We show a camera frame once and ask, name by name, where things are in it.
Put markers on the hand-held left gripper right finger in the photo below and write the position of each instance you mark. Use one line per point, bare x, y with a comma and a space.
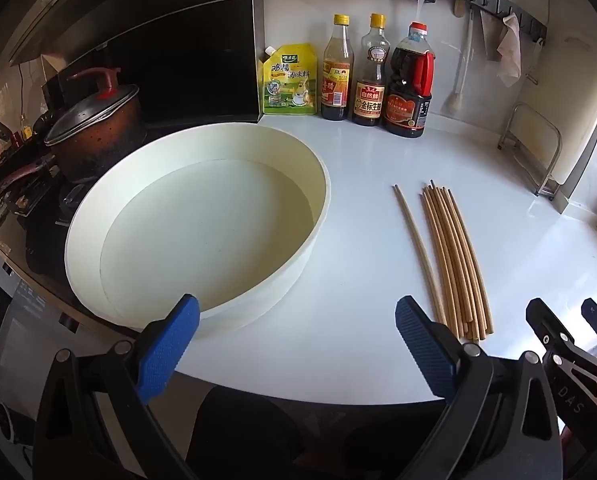
423, 347

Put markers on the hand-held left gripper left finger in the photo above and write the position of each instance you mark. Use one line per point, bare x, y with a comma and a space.
171, 347

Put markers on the bundle of wooden chopsticks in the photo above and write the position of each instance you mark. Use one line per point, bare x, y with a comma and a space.
453, 260

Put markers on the single wooden chopstick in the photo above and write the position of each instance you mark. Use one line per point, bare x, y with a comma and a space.
418, 250

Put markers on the white round basin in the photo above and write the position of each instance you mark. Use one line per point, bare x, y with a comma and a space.
203, 220

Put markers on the grey appliance front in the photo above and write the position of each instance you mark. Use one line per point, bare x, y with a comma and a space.
23, 320

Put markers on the black cooktop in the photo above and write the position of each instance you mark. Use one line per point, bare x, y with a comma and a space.
43, 250

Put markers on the metal cutting board rack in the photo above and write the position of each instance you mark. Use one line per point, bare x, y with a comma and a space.
560, 145

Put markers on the brown cooking pot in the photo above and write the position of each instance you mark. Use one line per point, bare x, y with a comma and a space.
103, 152

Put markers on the white cutting board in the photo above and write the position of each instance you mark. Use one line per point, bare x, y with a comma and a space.
588, 110

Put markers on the red rimmed frying pan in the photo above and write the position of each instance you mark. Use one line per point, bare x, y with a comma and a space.
23, 170

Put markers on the white dish brush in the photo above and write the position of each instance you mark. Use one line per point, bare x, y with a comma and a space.
453, 102

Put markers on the large soy sauce jug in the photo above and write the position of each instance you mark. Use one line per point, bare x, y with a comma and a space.
407, 100

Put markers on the black frying pan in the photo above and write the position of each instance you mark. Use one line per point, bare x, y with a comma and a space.
48, 122

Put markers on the clear soy sauce bottle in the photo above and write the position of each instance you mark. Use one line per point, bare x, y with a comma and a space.
369, 95

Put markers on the beige hanging rag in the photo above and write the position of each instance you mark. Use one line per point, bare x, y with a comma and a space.
508, 55

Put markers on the dark vinegar bottle yellow cap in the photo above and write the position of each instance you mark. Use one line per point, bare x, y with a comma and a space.
337, 85

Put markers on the yellow green seasoning pouch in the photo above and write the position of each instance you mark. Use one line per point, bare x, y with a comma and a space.
288, 85

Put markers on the black range hood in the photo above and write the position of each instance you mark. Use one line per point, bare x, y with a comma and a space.
178, 60

